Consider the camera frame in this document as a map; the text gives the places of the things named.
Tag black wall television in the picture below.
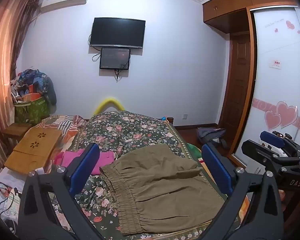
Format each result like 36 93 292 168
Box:
89 17 146 49

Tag white cloth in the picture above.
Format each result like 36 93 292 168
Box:
0 166 26 193

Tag bamboo lap desk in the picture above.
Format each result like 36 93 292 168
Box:
4 127 63 176

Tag green cloth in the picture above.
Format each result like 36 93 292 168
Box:
187 142 203 158

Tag pile of mixed clothes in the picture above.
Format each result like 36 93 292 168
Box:
10 68 57 106

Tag green fabric bag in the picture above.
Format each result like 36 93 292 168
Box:
14 96 51 125

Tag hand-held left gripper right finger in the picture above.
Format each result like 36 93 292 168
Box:
201 143 284 240

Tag grey backpack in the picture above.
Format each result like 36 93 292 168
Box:
197 127 228 148

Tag small black wall monitor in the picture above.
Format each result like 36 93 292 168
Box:
99 47 131 71

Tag brown wooden door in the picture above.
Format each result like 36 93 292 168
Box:
221 31 252 136

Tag striped orange blanket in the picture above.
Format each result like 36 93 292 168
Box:
32 115 87 172

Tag pink garment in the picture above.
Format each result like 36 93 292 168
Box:
54 149 115 176

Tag olive green pants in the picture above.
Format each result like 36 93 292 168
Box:
99 144 228 235

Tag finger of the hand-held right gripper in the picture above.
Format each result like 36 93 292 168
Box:
241 140 300 167
259 130 298 156

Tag wooden wardrobe with heart doors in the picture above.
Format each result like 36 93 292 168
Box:
202 0 300 171

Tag pink brown curtain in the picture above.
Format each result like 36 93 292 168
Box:
0 0 42 178

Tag yellow foam tube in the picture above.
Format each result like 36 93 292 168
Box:
93 97 126 116

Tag dark floral blanket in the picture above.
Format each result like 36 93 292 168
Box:
49 110 243 240

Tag wooden stool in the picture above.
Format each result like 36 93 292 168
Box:
2 123 33 137

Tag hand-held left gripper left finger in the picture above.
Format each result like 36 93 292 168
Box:
17 143 102 240

